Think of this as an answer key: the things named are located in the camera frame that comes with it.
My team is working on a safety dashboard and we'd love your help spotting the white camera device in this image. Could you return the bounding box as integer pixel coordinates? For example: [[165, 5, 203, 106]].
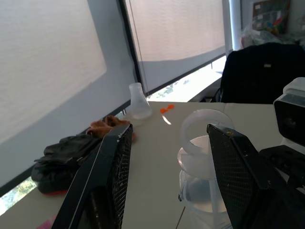
[[273, 77, 305, 145]]

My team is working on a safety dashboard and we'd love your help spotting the clear plastic conical flask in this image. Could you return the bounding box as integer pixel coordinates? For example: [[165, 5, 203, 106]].
[[128, 82, 153, 120]]

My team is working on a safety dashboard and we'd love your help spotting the clear plastic bag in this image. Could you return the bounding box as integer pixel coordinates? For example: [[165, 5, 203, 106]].
[[240, 22, 305, 50]]

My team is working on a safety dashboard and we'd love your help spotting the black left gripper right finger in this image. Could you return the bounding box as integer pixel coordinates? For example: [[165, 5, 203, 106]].
[[206, 124, 305, 229]]

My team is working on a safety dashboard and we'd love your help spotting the brown cloth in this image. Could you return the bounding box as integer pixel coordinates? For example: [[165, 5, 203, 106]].
[[86, 115, 138, 145]]

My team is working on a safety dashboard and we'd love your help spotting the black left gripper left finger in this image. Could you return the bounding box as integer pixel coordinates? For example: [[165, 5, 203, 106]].
[[51, 123, 134, 229]]

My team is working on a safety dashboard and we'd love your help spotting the blind pull cord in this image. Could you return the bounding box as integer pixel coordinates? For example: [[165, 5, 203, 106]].
[[129, 0, 150, 96]]

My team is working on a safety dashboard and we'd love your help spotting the pink paper piece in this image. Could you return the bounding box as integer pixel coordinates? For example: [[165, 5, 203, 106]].
[[35, 214, 58, 229]]

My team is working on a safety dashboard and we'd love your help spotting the clear plastic beaker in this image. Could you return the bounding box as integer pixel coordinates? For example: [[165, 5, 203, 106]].
[[177, 109, 236, 229]]

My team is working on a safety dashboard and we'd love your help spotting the black office chair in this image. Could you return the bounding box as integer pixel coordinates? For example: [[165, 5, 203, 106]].
[[215, 42, 305, 104]]

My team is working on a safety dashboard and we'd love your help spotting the colourful wall poster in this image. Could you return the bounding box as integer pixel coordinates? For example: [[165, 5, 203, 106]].
[[252, 0, 292, 34]]

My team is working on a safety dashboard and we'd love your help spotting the black glove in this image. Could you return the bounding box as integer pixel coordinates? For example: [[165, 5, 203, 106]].
[[31, 134, 103, 196]]

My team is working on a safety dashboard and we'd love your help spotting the white roller blind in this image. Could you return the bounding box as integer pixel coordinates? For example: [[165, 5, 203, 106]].
[[0, 0, 107, 145], [125, 0, 226, 62]]

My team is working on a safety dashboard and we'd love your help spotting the small orange plastic cap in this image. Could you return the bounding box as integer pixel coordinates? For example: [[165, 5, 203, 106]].
[[160, 104, 175, 114]]

